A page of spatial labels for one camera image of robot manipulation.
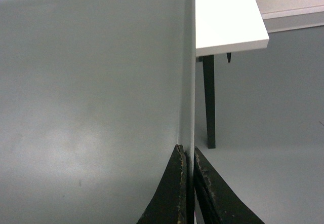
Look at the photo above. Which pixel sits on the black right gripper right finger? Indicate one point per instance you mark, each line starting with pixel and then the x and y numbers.
pixel 217 201

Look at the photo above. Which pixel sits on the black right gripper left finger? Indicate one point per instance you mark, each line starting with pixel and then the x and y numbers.
pixel 168 204

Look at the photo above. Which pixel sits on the grey rectangular serving tray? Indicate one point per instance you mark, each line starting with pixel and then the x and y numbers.
pixel 95 95

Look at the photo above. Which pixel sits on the white checkout table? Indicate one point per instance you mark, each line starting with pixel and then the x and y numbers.
pixel 224 26

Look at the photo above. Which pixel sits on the black table leg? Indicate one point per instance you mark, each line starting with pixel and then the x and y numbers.
pixel 209 89

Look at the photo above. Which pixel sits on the white metal shelf unit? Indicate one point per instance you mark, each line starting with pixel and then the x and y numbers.
pixel 284 15

